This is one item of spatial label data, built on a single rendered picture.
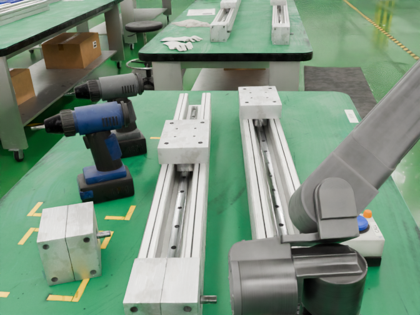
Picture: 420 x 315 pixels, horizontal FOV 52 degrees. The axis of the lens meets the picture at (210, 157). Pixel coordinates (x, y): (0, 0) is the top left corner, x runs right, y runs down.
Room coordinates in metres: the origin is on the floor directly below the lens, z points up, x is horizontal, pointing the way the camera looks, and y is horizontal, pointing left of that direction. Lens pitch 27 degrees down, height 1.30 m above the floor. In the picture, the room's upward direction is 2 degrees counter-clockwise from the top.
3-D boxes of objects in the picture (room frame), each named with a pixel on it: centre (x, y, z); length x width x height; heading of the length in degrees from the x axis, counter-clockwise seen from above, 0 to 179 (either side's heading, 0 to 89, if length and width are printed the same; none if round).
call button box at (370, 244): (0.61, -0.25, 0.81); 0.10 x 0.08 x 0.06; 88
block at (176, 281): (0.46, 0.06, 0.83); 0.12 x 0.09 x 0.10; 88
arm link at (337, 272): (0.31, -0.11, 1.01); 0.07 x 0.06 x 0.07; 92
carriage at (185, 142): (0.91, 0.05, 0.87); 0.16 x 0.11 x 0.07; 178
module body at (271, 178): (0.90, -0.13, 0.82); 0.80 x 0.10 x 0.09; 178
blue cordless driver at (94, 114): (0.84, 0.27, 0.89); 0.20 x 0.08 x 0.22; 110
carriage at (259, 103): (1.15, -0.14, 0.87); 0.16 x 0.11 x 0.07; 178
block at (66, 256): (0.62, 0.24, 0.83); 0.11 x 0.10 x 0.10; 103
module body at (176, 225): (0.91, 0.05, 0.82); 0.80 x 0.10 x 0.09; 178
